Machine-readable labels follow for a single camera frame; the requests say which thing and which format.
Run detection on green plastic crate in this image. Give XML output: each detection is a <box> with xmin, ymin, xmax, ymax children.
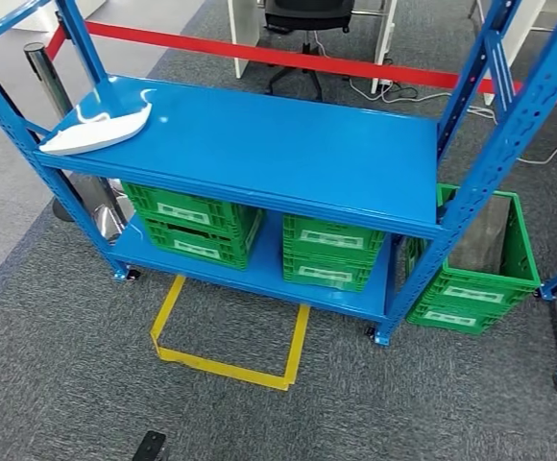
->
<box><xmin>405</xmin><ymin>182</ymin><xmax>542</xmax><ymax>336</ymax></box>
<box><xmin>121</xmin><ymin>181</ymin><xmax>265</xmax><ymax>272</ymax></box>
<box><xmin>282</xmin><ymin>212</ymin><xmax>387</xmax><ymax>294</ymax></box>

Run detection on black robot foot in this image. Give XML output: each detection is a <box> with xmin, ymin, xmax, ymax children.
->
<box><xmin>131</xmin><ymin>430</ymin><xmax>168</xmax><ymax>461</ymax></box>

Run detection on red barrier tape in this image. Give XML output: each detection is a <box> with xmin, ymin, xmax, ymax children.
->
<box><xmin>45</xmin><ymin>20</ymin><xmax>557</xmax><ymax>109</ymax></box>

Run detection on white desk panel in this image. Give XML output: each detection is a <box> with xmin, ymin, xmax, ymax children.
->
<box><xmin>468</xmin><ymin>0</ymin><xmax>546</xmax><ymax>107</ymax></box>

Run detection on white floor cable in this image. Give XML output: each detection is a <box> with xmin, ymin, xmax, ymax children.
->
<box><xmin>466</xmin><ymin>105</ymin><xmax>557</xmax><ymax>165</ymax></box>

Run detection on white office desk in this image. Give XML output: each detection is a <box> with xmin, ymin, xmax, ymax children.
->
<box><xmin>226</xmin><ymin>0</ymin><xmax>399</xmax><ymax>95</ymax></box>

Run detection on white curved plastic part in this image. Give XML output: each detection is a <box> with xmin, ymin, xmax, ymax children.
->
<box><xmin>38</xmin><ymin>101</ymin><xmax>153</xmax><ymax>158</ymax></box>

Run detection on black office chair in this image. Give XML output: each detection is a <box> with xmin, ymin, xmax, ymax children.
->
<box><xmin>264</xmin><ymin>0</ymin><xmax>356</xmax><ymax>103</ymax></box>

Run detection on black barrier post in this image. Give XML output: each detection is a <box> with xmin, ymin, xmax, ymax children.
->
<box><xmin>23</xmin><ymin>40</ymin><xmax>133</xmax><ymax>246</ymax></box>

